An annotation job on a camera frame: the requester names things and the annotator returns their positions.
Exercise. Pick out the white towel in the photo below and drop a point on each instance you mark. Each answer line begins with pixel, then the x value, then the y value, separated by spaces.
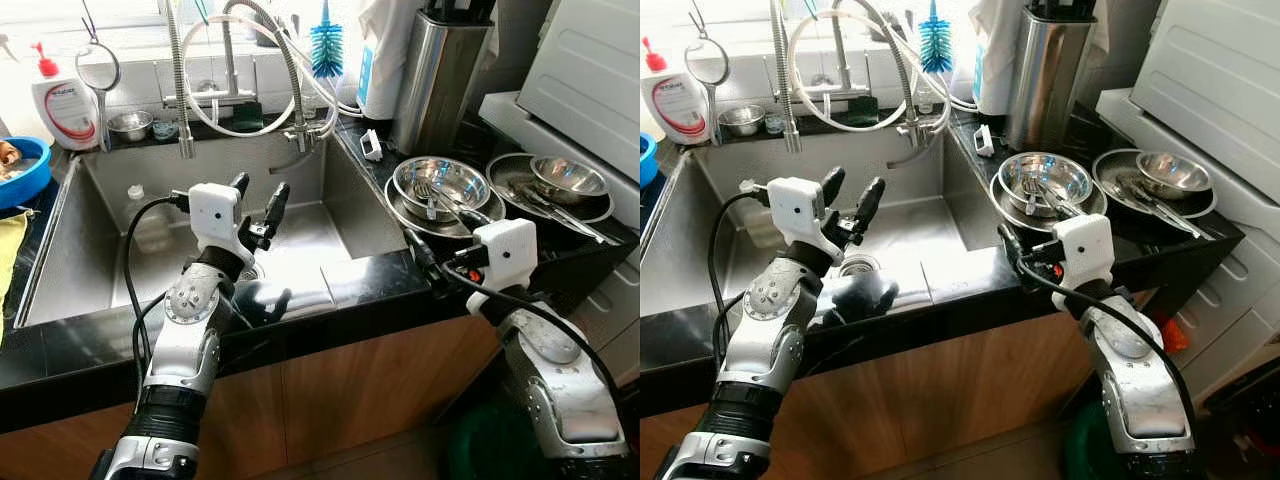
pixel 385 60
pixel 995 55

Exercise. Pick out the dark green sponge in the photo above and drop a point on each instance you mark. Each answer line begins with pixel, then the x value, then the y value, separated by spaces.
pixel 245 118
pixel 855 112

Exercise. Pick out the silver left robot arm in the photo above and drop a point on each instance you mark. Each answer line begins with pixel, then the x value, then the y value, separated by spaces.
pixel 770 340
pixel 190 340

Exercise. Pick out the blue plastic bowl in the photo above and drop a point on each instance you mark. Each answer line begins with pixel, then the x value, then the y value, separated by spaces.
pixel 35 185
pixel 646 160

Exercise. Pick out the clear plastic bottle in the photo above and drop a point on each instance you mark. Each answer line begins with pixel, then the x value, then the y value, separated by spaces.
pixel 150 225
pixel 755 228

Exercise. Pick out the steel spoon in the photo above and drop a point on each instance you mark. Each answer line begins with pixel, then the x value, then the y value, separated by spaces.
pixel 1065 200
pixel 465 210

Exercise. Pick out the steel wall tap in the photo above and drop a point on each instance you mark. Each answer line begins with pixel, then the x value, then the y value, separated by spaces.
pixel 232 60
pixel 840 55

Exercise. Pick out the black knife holder insert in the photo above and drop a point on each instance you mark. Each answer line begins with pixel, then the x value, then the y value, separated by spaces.
pixel 1062 6
pixel 458 8

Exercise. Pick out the round steel mesh strainer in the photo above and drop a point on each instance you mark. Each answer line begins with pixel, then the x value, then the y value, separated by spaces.
pixel 707 62
pixel 98 68

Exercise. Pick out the steel tongs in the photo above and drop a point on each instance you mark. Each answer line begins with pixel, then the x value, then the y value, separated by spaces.
pixel 550 210
pixel 1160 205

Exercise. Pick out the wooden cabinet door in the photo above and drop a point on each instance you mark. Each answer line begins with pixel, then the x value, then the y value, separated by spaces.
pixel 240 420
pixel 380 390
pixel 850 420
pixel 980 390

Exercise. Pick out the small white clip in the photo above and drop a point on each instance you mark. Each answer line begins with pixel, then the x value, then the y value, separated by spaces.
pixel 371 145
pixel 983 140

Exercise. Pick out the blue bottle brush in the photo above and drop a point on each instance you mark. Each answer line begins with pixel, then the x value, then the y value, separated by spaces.
pixel 326 50
pixel 935 45

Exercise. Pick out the steel knife block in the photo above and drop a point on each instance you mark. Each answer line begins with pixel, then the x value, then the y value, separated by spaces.
pixel 1045 85
pixel 440 90

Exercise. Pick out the small steel bowl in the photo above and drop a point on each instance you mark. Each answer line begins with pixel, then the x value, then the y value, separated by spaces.
pixel 740 120
pixel 130 125

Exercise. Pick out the yellow cloth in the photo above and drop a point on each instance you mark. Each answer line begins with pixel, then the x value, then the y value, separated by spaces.
pixel 8 260

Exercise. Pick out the small clear glass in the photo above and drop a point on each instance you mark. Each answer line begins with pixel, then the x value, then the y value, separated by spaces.
pixel 165 130
pixel 775 124

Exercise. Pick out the white soap bottle red pump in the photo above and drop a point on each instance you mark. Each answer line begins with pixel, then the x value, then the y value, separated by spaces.
pixel 65 110
pixel 680 105

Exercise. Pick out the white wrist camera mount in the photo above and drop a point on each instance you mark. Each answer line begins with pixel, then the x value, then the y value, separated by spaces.
pixel 213 215
pixel 507 250
pixel 795 210
pixel 1085 248

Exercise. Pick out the pale raw meat pieces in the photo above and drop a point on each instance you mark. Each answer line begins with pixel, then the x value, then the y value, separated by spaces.
pixel 8 155

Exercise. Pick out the grey flexible gooseneck faucet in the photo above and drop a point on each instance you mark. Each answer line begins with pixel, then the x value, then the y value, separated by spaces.
pixel 297 85
pixel 905 82

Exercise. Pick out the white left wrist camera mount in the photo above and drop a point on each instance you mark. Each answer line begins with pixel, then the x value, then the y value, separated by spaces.
pixel 213 215
pixel 795 210

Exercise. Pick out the steel sink drain strainer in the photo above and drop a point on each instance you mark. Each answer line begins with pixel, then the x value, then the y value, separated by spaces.
pixel 860 265
pixel 252 271

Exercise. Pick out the green bucket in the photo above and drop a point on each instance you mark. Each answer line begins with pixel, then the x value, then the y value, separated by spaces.
pixel 490 445
pixel 1085 450

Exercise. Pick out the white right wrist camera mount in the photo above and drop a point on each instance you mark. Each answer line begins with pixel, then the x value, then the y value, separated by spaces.
pixel 1085 248
pixel 507 250

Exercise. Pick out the orange object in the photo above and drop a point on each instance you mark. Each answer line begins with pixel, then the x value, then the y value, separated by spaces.
pixel 1172 335

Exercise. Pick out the steel fork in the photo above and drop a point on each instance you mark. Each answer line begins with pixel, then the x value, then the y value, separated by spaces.
pixel 1035 190
pixel 425 195

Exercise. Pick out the round steel plate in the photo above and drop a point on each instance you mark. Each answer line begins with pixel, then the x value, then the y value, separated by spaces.
pixel 420 230
pixel 510 195
pixel 1115 170
pixel 1020 225

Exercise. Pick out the stainless steel sink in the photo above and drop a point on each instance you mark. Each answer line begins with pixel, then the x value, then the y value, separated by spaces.
pixel 930 200
pixel 330 200

